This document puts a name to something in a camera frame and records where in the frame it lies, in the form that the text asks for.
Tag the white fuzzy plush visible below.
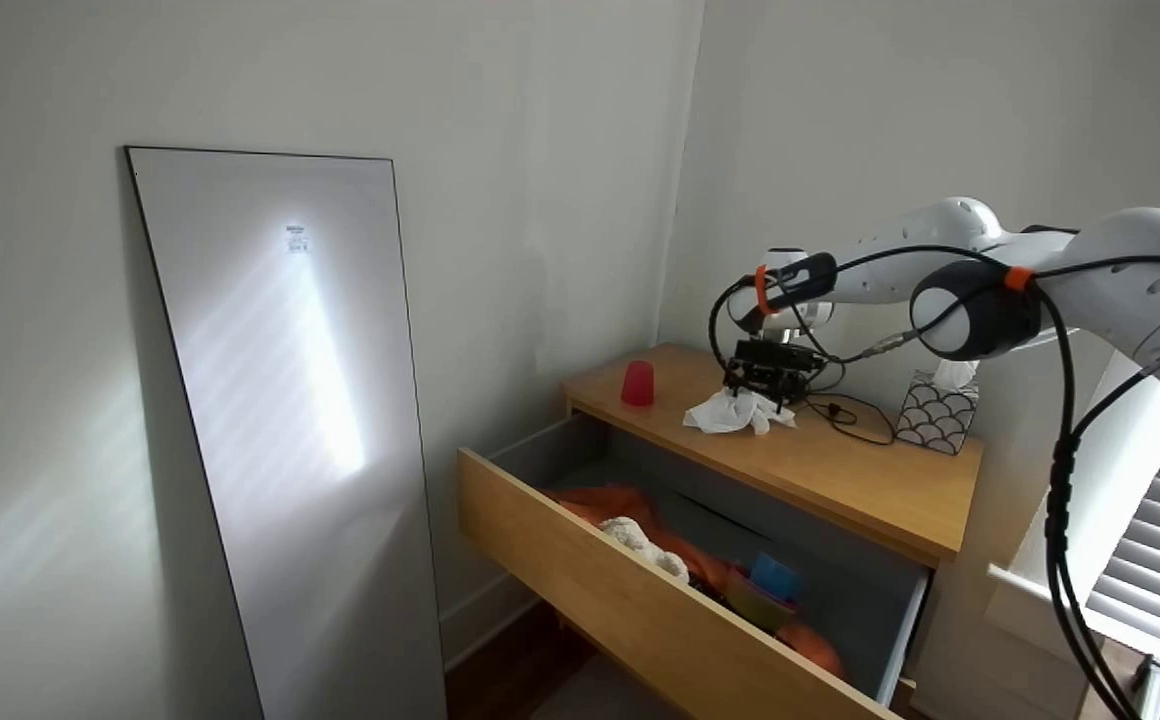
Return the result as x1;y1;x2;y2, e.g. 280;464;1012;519
596;511;696;590

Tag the white cloth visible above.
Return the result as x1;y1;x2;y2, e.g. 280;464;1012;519
681;388;779;441

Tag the thin black clock cable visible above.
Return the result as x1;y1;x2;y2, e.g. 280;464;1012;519
818;395;900;453

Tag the red plastic cup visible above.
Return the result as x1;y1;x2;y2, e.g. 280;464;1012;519
616;355;660;414

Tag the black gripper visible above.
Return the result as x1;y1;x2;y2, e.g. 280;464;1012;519
721;332;829;414

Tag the blue cup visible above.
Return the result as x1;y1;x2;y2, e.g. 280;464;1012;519
748;549;807;607

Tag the scale patterned tissue box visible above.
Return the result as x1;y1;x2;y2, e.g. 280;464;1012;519
892;378;986;461

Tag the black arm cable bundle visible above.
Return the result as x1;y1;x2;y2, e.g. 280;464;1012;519
706;243;1160;720

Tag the open wooden drawer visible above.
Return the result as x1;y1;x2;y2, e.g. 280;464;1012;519
453;414;941;720

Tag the light wood dresser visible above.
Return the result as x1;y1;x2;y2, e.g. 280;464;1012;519
559;340;1012;720

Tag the white window sill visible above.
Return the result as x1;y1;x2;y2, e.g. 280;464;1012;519
986;564;1143;672

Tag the white tissue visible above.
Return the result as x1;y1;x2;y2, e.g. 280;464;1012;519
929;355;986;395

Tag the orange cloth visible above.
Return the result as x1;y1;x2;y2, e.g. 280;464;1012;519
549;482;851;680

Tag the white leaning board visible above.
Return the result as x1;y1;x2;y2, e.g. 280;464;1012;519
119;139;453;720

